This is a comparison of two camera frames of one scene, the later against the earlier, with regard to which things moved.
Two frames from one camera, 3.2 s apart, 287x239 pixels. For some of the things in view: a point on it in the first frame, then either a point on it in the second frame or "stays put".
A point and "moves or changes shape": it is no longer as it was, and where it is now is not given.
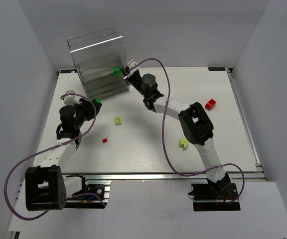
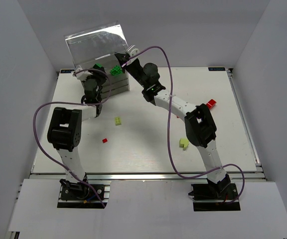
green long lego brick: (116, 70) stays put
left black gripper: (88, 108) -> (98, 75)
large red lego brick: (211, 104) stays put
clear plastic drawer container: (99, 58) moves or changes shape
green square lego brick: (98, 100) moves or changes shape
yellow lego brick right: (184, 143) stays put
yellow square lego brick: (117, 120) stays put
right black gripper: (130, 75) -> (123, 58)
